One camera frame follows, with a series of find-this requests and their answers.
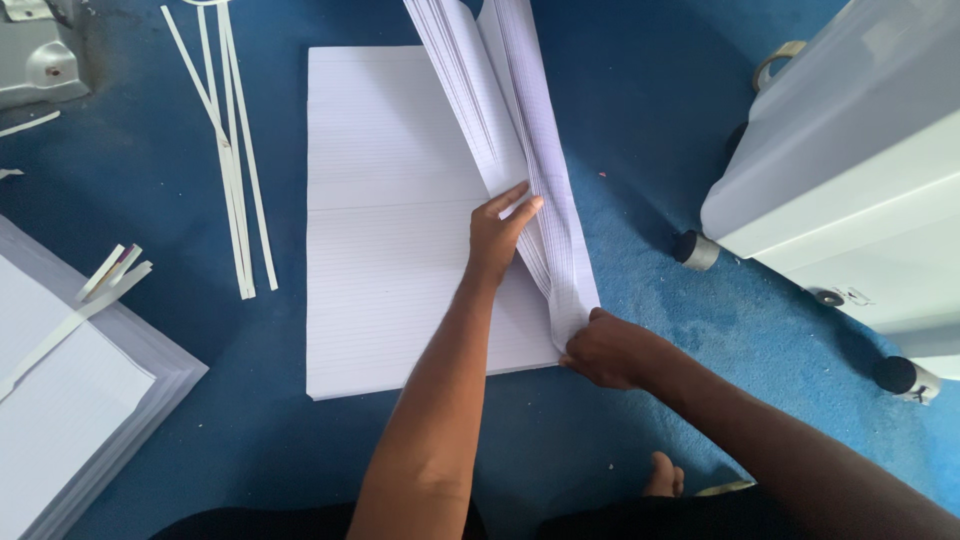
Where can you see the short white paper strip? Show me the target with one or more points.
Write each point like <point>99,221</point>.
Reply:
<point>30,124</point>

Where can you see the black and silver castor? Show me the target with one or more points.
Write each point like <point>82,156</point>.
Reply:
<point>696,250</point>
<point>904,377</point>

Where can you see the person's black shorts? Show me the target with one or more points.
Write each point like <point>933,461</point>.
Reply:
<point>262,525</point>

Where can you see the thick pile of grey-edged paper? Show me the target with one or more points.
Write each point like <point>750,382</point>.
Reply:
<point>67,420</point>

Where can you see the person's right fingers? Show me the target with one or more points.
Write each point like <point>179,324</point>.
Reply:
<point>581,346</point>

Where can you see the long white paper strip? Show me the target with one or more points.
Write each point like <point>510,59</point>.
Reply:
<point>227,90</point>
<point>187,66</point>
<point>257,195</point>
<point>206,60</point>

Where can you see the person's right hand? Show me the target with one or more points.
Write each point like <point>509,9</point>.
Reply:
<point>615,352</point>

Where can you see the person's foot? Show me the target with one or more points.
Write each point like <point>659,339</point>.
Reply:
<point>663,476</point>

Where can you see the short paper strips bundle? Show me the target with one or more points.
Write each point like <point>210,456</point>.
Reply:
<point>111,271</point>

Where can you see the white cabinet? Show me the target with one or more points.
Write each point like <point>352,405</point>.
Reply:
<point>862,165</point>

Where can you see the bent white paper strip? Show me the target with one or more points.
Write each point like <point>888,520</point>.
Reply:
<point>75,321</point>

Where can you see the person's left hand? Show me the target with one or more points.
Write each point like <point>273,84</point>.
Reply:
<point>489,244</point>

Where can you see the brown tape roll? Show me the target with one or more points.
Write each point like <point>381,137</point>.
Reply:
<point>771,61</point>

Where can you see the tiny white paper scrap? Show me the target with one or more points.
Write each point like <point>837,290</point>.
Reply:
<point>9,173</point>

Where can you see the grey metal machine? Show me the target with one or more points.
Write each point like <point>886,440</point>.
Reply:
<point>37,52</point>

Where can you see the bundle of lined paper sheets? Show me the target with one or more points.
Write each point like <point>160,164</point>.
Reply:
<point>525,97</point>

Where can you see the yellowish paper strip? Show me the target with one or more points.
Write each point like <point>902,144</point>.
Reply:
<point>724,488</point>

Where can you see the flat stack of lined paper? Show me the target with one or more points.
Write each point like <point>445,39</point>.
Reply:
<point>382,255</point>

